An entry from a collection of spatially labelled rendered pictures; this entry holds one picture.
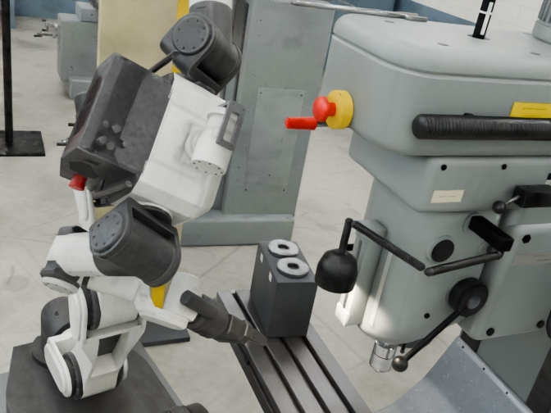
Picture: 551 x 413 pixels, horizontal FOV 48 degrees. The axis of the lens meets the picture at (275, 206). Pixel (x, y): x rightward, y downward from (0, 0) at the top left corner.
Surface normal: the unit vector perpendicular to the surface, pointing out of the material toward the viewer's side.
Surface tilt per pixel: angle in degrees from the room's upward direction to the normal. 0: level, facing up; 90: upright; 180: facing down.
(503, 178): 90
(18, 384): 0
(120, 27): 90
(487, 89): 90
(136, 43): 90
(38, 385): 0
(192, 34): 61
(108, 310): 80
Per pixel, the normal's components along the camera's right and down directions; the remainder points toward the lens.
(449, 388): -0.75, -0.37
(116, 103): 0.56, -0.11
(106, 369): 0.40, -0.59
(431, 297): 0.37, 0.46
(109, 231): -0.57, -0.48
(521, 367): -0.91, 0.04
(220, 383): 0.16, -0.89
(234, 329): 0.76, -0.08
